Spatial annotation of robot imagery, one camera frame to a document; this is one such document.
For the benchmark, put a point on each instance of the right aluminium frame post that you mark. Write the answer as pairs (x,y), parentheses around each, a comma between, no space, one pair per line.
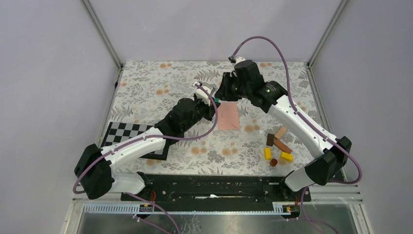
(330,26)

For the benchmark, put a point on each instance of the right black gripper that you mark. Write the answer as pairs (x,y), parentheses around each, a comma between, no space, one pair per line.
(223,93)

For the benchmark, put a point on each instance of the white slotted cable duct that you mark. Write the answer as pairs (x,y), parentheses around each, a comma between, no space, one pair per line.
(146,209)

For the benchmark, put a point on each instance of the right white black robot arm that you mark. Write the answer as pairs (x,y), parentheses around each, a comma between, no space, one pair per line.
(329,152)

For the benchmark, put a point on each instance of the left aluminium frame post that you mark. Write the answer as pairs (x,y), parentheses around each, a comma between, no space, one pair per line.
(90,11)

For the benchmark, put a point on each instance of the floral patterned table mat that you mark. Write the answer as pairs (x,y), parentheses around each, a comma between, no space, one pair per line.
(148,90)

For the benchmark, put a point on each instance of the yellow block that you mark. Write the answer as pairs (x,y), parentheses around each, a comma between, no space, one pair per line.
(286,156)
(267,154)

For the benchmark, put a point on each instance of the dark brown wooden block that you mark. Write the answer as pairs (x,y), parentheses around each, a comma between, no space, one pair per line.
(270,140)

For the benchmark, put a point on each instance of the yellow block right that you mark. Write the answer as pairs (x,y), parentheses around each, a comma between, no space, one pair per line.
(286,156)

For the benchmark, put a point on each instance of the black grey checkerboard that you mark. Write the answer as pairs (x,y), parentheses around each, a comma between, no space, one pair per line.
(118,132)

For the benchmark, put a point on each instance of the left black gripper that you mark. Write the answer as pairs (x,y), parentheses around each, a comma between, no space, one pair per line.
(210,105)

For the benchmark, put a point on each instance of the reddish brown wooden block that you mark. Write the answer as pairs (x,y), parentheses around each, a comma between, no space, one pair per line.
(280,145)

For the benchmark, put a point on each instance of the light wooden block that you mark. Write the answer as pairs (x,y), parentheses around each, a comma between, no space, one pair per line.
(280,132)

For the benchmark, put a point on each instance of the aluminium frame post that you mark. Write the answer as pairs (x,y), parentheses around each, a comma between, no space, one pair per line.
(330,26)
(90,11)

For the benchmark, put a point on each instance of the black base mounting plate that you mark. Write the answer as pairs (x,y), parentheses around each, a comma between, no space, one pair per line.
(218,193)

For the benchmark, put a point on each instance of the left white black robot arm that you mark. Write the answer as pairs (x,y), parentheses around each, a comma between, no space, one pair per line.
(97,170)

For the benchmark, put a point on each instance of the yellow block near front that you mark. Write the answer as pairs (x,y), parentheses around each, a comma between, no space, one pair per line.
(267,154)

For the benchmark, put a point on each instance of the small brown wooden cylinder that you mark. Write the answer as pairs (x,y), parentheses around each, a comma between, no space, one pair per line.
(273,162)

